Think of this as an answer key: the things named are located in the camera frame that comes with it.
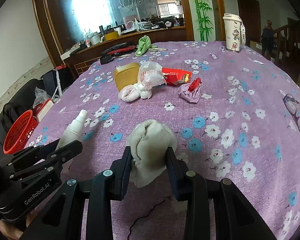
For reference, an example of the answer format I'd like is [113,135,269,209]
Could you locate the red plastic basket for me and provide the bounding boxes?
[3,110,38,154]

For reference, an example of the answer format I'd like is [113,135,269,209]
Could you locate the white spray bottle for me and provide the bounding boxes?
[55,109,88,150]

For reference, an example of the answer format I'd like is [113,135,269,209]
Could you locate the white tissue wad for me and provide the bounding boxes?
[126,119,177,188]

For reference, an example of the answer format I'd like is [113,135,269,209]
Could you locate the white plastic bag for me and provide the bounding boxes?
[118,61,166,102]

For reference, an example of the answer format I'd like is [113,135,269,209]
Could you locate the purple red wrapper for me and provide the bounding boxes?
[178,77,202,103]

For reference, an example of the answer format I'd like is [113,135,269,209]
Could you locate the red cigarette pack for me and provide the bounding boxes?
[162,68,192,85]

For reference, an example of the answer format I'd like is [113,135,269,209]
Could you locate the left hand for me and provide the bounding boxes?
[0,210,38,240]

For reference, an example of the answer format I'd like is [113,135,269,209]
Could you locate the white red-rimmed box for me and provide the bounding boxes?
[34,99,54,122]

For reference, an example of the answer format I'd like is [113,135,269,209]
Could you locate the black sofa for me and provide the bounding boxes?
[0,79,57,156]

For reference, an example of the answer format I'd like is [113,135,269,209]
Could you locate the clear plastic bag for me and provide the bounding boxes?
[33,87,51,108]

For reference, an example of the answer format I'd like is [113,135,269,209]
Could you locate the dark blue bag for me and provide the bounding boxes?
[41,67,74,97]

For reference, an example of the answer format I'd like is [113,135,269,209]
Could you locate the purple floral tablecloth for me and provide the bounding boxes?
[27,42,300,239]

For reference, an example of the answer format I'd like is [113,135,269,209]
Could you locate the wooden brick counter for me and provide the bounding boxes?
[64,26,194,78]

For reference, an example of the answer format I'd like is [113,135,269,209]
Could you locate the purple eyeglasses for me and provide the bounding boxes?
[283,94,300,132]

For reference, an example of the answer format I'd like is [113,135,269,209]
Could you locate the black key pouch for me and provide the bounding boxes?
[100,55,114,65]

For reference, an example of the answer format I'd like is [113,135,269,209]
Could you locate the black red tool case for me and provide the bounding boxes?
[101,42,136,55]

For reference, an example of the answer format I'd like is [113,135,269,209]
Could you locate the green cloth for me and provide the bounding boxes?
[135,35,152,57]

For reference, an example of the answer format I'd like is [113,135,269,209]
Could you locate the white cartoon tumbler cup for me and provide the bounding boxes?
[223,13,246,53]

